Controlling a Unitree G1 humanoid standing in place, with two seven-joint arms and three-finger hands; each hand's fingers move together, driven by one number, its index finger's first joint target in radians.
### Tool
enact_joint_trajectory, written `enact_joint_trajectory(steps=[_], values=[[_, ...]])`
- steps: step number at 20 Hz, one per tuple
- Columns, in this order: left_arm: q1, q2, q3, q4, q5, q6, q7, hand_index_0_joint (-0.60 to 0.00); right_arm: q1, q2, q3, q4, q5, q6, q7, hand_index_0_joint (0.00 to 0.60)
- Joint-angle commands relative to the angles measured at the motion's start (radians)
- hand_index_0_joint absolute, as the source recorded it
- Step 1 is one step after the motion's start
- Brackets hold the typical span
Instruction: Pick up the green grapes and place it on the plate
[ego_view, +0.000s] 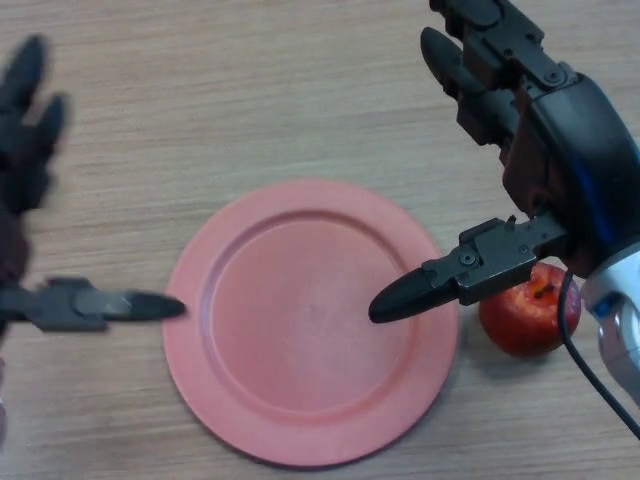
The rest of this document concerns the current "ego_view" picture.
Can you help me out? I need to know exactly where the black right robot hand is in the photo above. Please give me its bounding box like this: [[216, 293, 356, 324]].
[[368, 0, 640, 325]]

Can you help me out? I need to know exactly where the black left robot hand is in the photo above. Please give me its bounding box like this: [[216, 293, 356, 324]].
[[0, 33, 187, 334]]

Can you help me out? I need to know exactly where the pink round plate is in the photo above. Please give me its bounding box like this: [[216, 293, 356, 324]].
[[163, 179, 460, 467]]

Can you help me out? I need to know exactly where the red apple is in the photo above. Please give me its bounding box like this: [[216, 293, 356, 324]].
[[478, 263, 583, 357]]

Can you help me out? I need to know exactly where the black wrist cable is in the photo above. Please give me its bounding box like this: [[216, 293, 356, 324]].
[[558, 272, 640, 436]]

